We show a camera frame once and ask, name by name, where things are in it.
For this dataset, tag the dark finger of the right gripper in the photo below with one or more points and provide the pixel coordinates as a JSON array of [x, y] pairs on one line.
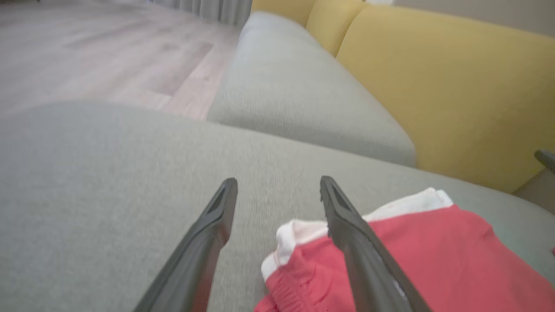
[[547, 159]]

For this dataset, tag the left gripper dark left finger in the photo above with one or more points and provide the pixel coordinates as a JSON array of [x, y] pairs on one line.
[[195, 260]]

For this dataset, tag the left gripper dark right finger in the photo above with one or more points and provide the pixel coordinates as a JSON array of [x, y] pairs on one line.
[[368, 260]]

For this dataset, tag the red shorts white band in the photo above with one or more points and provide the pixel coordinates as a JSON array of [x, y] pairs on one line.
[[442, 260]]

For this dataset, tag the grey sofa chaise cushion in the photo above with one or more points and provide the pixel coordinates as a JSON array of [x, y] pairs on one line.
[[108, 195]]

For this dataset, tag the yellow sofa back cushion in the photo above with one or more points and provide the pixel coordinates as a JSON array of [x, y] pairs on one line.
[[331, 21], [455, 95], [282, 8]]

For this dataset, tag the grey sofa seat cushion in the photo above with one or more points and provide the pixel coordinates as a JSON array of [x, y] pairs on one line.
[[295, 95]]

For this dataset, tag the grey pleated curtain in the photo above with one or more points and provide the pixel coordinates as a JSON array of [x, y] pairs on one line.
[[208, 8]]

